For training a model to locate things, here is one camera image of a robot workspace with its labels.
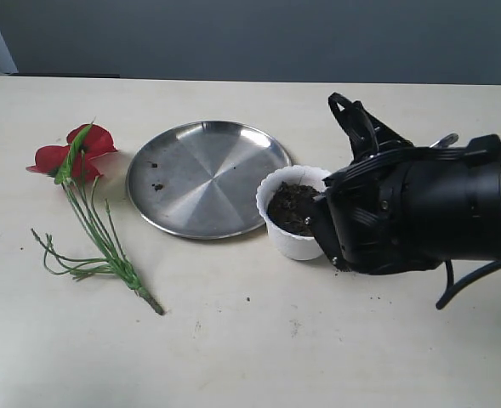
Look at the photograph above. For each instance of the white scalloped plastic pot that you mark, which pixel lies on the white scalloped plastic pot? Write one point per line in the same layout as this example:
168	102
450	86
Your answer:
296	247

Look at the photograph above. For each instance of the red artificial flower with stems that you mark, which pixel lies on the red artificial flower with stems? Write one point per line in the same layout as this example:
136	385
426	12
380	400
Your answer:
71	167

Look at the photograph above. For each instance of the dark soil in pot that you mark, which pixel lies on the dark soil in pot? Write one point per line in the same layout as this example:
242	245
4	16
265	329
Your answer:
287	207

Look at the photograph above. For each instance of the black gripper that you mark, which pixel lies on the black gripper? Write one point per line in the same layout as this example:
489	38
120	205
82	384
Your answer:
358	220

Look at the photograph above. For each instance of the stainless steel spoon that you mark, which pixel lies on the stainless steel spoon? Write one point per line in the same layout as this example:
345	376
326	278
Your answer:
445	141

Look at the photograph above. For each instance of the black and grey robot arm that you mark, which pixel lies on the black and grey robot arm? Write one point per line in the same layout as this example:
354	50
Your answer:
454	205

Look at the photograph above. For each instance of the round stainless steel plate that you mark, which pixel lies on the round stainless steel plate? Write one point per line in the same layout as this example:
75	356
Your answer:
199	180

